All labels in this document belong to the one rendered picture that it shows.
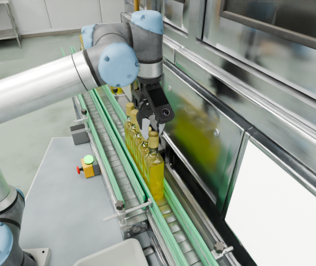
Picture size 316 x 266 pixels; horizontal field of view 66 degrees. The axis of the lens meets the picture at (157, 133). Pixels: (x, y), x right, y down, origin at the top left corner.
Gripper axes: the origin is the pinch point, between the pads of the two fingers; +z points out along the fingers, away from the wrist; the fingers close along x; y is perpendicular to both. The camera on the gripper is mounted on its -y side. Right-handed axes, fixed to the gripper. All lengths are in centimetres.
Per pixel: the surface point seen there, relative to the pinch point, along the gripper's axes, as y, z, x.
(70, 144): 61, 42, 24
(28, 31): 590, 103, 45
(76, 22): 588, 95, -63
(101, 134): 46, 29, 9
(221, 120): -16.6, -13.0, -11.5
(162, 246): -19.7, 29.6, 6.2
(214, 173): -17.5, 6.0, -12.1
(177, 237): -19.4, 29.0, 0.4
